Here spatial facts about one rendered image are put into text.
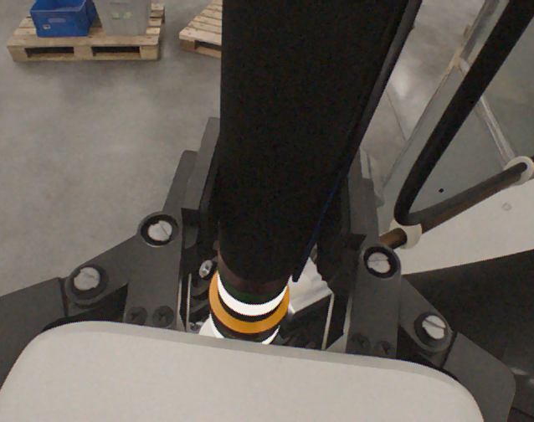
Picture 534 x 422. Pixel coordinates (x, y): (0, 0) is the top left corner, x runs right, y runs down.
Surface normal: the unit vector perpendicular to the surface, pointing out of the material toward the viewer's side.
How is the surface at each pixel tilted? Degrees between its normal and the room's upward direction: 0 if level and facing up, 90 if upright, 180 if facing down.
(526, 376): 44
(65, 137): 0
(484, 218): 50
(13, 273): 0
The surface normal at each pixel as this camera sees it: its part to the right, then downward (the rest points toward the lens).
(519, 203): -0.68, -0.49
